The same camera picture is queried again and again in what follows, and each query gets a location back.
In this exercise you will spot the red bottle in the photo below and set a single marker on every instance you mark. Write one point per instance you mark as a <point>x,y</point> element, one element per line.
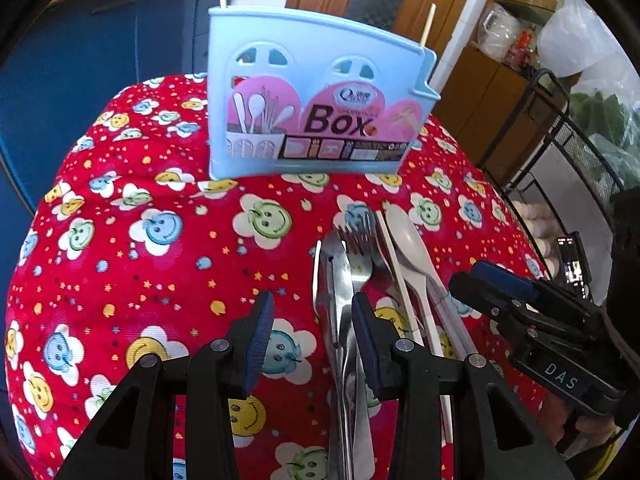
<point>520,47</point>

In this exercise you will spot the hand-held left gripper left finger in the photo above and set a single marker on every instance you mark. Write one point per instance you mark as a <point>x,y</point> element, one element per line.
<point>260,340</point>

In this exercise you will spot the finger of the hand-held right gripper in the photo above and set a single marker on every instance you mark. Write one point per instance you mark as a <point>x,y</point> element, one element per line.
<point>500,275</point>
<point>475,290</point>

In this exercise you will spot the white jug in plastic wrap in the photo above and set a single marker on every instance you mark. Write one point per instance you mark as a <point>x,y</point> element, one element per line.
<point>497,30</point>

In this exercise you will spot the wooden cupboard with shelves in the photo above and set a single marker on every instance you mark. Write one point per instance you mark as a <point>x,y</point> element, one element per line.
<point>475,95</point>

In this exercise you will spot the person's right hand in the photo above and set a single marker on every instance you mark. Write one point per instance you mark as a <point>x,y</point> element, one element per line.
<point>590,427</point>

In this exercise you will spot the white plastic utensil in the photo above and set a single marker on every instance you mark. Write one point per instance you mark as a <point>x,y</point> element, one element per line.
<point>450,310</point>

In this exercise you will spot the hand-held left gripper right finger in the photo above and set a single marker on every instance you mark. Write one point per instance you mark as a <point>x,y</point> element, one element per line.
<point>367,350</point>

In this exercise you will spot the pile of eggs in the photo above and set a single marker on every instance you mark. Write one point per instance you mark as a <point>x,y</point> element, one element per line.
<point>537,225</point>

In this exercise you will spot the light blue plastic utensil box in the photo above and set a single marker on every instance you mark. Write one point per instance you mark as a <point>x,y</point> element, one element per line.
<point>300,85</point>

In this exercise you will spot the blue kitchen base cabinet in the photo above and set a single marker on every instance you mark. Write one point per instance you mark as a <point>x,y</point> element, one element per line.
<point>100,60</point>

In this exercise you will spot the black smartphone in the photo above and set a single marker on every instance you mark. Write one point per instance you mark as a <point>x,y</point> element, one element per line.
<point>575,265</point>

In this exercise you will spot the green leafy vegetables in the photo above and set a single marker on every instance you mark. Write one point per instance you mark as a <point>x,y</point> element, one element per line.
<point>610,120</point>

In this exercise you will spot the large white plastic bag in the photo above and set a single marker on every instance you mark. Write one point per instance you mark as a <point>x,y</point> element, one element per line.
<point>590,35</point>

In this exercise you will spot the red smiley-flower printed tablecloth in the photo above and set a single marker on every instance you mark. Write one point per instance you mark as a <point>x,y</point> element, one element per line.
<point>150,260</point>

